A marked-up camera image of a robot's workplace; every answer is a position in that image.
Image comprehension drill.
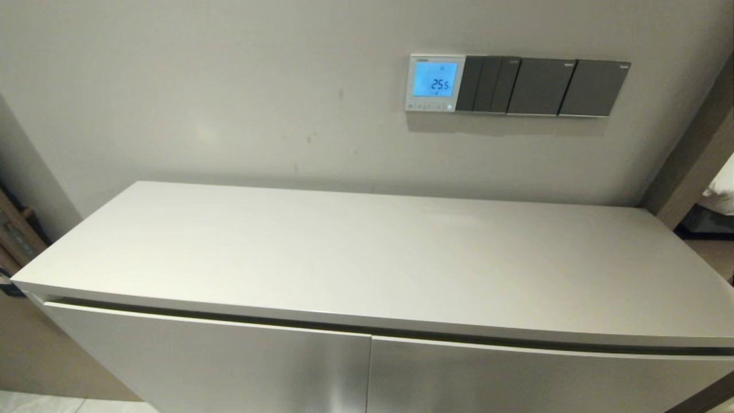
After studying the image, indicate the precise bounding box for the white wall thermostat panel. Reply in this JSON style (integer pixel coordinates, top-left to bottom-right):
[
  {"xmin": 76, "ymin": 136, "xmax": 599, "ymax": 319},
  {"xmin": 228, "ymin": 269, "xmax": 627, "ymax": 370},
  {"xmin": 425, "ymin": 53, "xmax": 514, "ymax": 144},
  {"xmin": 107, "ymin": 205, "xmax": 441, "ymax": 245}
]
[{"xmin": 405, "ymin": 54, "xmax": 466, "ymax": 113}]

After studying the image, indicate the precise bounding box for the white sideboard cabinet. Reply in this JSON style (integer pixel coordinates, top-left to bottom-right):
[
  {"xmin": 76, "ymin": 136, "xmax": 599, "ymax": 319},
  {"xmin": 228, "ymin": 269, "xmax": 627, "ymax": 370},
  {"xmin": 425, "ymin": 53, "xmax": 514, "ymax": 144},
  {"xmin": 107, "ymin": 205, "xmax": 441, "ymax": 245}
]
[{"xmin": 10, "ymin": 181, "xmax": 734, "ymax": 413}]

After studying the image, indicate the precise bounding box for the white cabinet door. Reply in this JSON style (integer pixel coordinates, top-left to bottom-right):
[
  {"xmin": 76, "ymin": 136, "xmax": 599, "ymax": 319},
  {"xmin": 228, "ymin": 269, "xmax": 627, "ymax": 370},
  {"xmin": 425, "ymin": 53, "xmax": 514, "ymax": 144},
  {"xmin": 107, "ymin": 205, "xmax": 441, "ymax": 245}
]
[
  {"xmin": 367, "ymin": 336, "xmax": 734, "ymax": 413},
  {"xmin": 43, "ymin": 301, "xmax": 372, "ymax": 413}
]

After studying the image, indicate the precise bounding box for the dark bed base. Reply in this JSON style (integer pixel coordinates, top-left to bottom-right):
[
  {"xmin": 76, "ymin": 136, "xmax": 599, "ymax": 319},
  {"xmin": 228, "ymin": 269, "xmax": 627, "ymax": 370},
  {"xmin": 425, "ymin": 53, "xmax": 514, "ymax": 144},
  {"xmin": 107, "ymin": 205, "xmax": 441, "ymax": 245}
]
[{"xmin": 674, "ymin": 204, "xmax": 734, "ymax": 239}]

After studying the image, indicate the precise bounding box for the white bedding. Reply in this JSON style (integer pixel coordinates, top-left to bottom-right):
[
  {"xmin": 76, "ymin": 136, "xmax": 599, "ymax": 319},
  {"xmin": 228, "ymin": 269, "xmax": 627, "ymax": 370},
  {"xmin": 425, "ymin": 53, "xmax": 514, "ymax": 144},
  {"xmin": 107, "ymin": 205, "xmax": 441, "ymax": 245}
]
[{"xmin": 702, "ymin": 154, "xmax": 734, "ymax": 216}]

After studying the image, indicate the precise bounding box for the grey triple rocker switch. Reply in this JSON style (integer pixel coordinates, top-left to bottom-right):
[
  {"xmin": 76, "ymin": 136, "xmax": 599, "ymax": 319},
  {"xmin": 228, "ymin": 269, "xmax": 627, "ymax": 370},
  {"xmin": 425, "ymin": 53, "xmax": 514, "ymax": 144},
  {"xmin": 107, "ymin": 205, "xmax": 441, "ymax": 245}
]
[{"xmin": 456, "ymin": 56, "xmax": 521, "ymax": 114}]

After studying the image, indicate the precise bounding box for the grey single wall switch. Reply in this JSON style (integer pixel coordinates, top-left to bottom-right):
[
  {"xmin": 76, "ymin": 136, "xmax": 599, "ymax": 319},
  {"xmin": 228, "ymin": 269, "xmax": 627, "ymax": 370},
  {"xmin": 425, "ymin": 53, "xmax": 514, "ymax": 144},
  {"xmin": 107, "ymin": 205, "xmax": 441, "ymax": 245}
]
[
  {"xmin": 506, "ymin": 58, "xmax": 577, "ymax": 117},
  {"xmin": 558, "ymin": 60, "xmax": 631, "ymax": 119}
]

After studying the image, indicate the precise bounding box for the brown door frame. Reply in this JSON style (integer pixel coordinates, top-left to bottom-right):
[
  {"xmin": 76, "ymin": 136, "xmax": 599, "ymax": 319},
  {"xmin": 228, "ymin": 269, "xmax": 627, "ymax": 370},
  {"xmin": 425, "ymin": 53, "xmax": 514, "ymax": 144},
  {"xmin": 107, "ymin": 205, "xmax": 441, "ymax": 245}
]
[{"xmin": 639, "ymin": 54, "xmax": 734, "ymax": 230}]

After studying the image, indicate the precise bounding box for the brown wooden slat frame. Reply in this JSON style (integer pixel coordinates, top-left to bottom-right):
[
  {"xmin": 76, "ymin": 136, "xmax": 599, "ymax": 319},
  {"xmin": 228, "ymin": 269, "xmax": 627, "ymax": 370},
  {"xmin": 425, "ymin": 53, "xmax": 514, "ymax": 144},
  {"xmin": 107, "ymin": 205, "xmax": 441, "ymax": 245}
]
[{"xmin": 0, "ymin": 188, "xmax": 48, "ymax": 277}]

